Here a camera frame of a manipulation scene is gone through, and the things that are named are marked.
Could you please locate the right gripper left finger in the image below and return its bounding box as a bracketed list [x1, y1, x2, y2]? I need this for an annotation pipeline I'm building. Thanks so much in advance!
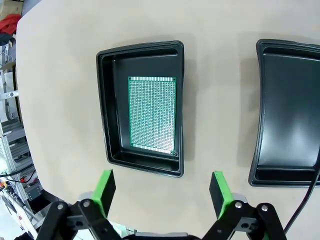
[36, 169, 126, 240]

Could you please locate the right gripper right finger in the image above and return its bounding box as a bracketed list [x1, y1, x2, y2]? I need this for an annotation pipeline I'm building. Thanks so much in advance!
[202, 171, 288, 240]

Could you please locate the black plastic ESD tray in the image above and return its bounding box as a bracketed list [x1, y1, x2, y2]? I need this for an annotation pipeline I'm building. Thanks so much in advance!
[95, 39, 186, 179]
[247, 38, 320, 188]

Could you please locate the green perforated circuit board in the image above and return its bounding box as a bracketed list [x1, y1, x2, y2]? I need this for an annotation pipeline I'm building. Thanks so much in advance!
[127, 76, 180, 158]

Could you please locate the red fabric bundle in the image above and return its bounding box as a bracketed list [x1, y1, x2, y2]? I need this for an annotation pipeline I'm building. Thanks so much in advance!
[0, 13, 22, 34]

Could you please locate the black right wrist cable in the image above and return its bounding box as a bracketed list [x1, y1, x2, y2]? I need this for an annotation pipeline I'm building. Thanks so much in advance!
[284, 168, 320, 231]

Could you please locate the aluminium frame structure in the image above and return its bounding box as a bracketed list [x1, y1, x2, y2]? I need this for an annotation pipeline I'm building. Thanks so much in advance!
[0, 89, 38, 208]

